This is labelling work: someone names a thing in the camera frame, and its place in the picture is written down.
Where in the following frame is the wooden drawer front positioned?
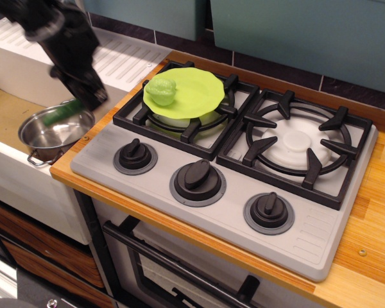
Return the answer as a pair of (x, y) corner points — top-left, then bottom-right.
(0, 201), (114, 307)

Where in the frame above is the black left stove knob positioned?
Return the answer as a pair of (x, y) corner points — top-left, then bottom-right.
(113, 138), (158, 176)

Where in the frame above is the black oven door handle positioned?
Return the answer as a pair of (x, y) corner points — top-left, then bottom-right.
(103, 216), (260, 307)

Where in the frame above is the black left burner grate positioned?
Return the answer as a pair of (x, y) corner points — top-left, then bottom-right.
(113, 61), (260, 160)

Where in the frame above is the black stove knob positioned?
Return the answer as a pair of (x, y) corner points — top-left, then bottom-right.
(113, 138), (158, 176)
(243, 192), (295, 235)
(169, 159), (227, 207)

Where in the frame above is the black middle stove knob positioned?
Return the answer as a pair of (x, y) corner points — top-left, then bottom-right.
(169, 159), (227, 207)

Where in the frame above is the white right burner cap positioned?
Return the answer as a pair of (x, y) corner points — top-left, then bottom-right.
(262, 118), (332, 170)

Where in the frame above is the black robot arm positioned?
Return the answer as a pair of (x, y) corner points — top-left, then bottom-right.
(0, 1), (108, 111)

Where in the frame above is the black right burner grate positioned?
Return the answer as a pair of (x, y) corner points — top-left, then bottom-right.
(217, 90), (373, 210)

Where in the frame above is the black right stove knob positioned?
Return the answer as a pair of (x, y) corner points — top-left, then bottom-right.
(243, 192), (295, 235)

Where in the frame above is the green toy cauliflower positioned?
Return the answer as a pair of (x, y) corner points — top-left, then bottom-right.
(145, 78), (176, 106)

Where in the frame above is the white sink unit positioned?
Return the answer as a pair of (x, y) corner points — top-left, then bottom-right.
(0, 19), (169, 244)

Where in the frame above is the lime green plate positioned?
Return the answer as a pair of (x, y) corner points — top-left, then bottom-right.
(143, 67), (225, 119)

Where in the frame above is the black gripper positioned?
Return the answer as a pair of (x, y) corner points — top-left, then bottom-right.
(40, 6), (108, 111)

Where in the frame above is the black burner grate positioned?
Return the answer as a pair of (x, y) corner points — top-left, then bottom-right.
(113, 61), (260, 160)
(217, 90), (373, 210)

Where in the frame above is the green toy pickle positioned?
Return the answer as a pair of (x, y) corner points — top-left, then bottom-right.
(42, 99), (84, 127)

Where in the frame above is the grey stove top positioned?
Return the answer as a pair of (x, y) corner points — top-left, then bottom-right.
(69, 60), (379, 283)

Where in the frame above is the stainless steel pot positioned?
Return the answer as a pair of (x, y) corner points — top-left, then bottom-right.
(18, 105), (95, 166)

